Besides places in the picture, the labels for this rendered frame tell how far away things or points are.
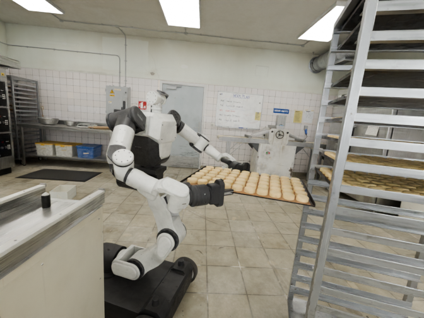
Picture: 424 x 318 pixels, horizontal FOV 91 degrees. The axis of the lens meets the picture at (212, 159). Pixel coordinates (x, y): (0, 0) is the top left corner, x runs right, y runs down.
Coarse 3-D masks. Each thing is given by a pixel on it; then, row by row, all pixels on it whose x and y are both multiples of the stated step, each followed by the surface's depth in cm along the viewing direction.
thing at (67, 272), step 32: (0, 224) 75; (32, 224) 77; (96, 224) 93; (32, 256) 61; (64, 256) 74; (96, 256) 95; (0, 288) 52; (32, 288) 62; (64, 288) 76; (96, 288) 97
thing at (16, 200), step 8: (40, 184) 100; (16, 192) 89; (24, 192) 90; (32, 192) 94; (40, 192) 98; (0, 200) 81; (8, 200) 83; (16, 200) 86; (24, 200) 90; (32, 200) 94; (0, 208) 80; (8, 208) 83; (16, 208) 87
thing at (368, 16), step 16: (368, 0) 67; (368, 16) 67; (368, 32) 68; (368, 48) 69; (352, 80) 72; (352, 96) 72; (352, 112) 73; (352, 128) 74; (336, 160) 77; (336, 176) 77; (336, 192) 78; (320, 240) 84; (320, 256) 84; (320, 272) 84; (320, 288) 86
